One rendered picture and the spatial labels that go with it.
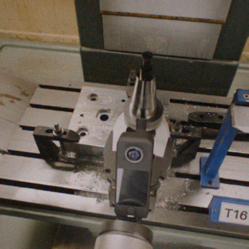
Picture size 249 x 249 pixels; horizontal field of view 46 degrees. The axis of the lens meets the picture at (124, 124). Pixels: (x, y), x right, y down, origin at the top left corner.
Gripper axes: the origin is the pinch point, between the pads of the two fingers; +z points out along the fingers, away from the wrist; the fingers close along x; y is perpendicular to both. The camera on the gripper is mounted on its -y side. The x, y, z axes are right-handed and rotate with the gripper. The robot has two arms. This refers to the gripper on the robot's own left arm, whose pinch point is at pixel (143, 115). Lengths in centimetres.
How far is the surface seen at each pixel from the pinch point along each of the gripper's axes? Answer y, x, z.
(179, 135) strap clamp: 28.4, 9.3, 18.5
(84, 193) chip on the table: 39.7, -15.2, 2.3
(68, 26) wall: 56, -52, 107
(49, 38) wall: 64, -65, 106
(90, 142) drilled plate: 30.0, -15.1, 13.6
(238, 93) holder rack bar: 6.5, 18.8, 14.7
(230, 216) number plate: 36.0, 24.2, 0.2
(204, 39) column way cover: 30, 18, 68
